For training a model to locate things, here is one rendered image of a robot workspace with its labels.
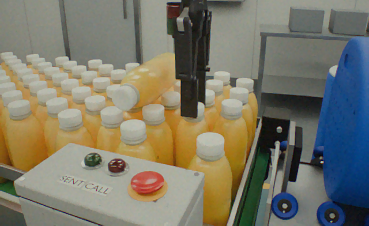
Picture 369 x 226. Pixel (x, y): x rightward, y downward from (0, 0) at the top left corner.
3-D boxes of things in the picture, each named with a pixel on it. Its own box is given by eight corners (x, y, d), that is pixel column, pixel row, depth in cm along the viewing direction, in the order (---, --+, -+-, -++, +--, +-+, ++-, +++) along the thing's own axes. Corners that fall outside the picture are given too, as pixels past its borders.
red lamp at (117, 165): (120, 176, 33) (119, 168, 33) (104, 172, 34) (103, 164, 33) (130, 166, 35) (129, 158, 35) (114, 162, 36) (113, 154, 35)
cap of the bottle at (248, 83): (254, 86, 68) (255, 79, 67) (251, 91, 64) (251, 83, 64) (238, 84, 69) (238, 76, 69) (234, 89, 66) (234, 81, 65)
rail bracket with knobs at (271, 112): (284, 159, 72) (290, 123, 68) (255, 154, 75) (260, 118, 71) (286, 141, 81) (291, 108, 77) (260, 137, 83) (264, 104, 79)
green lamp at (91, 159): (95, 169, 34) (94, 161, 34) (80, 165, 35) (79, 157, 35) (105, 160, 36) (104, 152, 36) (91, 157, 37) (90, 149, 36)
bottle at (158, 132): (141, 188, 62) (135, 108, 55) (174, 187, 62) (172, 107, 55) (139, 211, 55) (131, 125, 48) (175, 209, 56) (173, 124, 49)
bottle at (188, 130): (215, 197, 59) (220, 115, 52) (188, 211, 56) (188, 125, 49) (195, 180, 65) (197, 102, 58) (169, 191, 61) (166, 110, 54)
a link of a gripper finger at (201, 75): (189, 71, 52) (190, 70, 53) (189, 106, 55) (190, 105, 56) (204, 72, 51) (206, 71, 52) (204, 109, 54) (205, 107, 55)
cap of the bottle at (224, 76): (226, 78, 74) (227, 71, 73) (231, 82, 70) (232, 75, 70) (211, 78, 73) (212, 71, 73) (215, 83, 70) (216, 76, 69)
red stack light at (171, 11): (182, 19, 87) (182, 6, 86) (162, 18, 89) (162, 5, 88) (189, 17, 93) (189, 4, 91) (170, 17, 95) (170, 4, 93)
